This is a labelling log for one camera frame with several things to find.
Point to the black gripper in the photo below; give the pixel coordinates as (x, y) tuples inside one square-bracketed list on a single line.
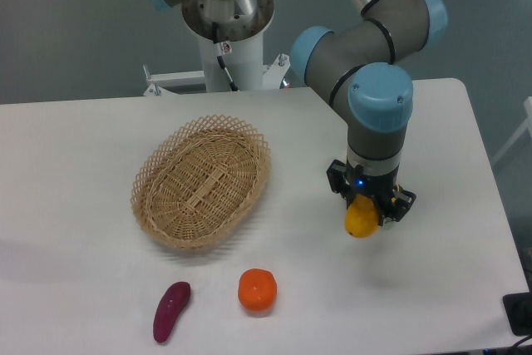
[(392, 200)]

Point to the yellow mango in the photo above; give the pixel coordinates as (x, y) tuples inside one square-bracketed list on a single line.
[(362, 218)]

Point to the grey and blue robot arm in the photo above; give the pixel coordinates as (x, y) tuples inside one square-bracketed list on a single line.
[(355, 72)]

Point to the woven wicker basket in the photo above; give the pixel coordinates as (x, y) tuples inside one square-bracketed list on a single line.
[(201, 182)]

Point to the orange tangerine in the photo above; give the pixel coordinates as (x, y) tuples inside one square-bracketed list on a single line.
[(257, 290)]

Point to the black device at table edge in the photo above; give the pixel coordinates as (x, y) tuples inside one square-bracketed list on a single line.
[(518, 312)]

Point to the purple sweet potato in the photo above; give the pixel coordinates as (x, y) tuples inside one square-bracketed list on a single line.
[(171, 305)]

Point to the white frame at right edge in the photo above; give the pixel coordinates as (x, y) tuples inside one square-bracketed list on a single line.
[(516, 141)]

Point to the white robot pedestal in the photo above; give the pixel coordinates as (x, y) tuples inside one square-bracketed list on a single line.
[(230, 36)]

